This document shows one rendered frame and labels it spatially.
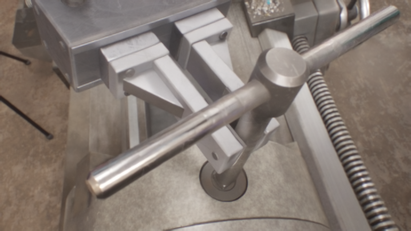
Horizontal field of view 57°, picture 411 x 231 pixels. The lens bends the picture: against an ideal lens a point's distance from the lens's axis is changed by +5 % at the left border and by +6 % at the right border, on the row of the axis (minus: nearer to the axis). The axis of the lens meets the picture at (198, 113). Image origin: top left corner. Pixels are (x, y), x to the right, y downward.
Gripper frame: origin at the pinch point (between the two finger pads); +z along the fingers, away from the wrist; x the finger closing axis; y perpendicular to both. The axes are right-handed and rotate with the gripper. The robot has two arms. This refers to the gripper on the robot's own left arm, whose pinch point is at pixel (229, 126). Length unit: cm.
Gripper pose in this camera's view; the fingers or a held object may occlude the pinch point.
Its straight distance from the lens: 23.1
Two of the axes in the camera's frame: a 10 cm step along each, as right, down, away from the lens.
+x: 7.9, -4.1, 4.6
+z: 5.8, 7.4, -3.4
